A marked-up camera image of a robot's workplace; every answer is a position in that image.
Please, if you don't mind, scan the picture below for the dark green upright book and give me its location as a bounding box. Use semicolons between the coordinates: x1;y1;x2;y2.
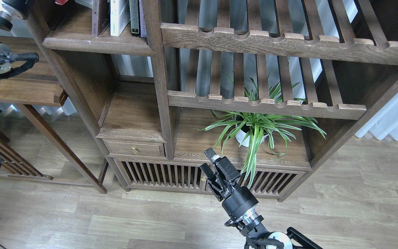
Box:
129;0;140;37

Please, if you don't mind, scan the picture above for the wooden slatted bench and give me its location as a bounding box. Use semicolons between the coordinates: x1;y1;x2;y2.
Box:
0;131;54;182

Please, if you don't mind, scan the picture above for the dark brown book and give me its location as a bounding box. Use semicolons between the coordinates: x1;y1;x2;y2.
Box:
92;0;110;37

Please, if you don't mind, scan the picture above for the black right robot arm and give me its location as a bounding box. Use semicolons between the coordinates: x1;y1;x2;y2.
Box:
200;148;320;249

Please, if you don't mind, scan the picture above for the white upright book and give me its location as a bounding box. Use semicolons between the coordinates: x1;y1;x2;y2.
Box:
110;0;131;36

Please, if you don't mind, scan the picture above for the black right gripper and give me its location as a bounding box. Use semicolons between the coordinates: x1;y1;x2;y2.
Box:
200;148;259;226

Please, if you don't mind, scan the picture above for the green spider plant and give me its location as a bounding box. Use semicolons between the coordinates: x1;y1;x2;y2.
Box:
195;73;326;190

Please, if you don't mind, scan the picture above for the white plant pot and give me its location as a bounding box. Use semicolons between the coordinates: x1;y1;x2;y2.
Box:
235;119;269;148

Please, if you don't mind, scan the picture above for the dark wooden bookshelf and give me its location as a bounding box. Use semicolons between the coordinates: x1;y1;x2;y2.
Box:
27;0;398;201

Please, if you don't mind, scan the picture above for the red book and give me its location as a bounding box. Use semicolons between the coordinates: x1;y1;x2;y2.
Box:
54;0;68;5

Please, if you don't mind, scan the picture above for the wooden side table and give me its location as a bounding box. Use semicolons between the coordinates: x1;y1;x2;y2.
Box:
0;35;108;193

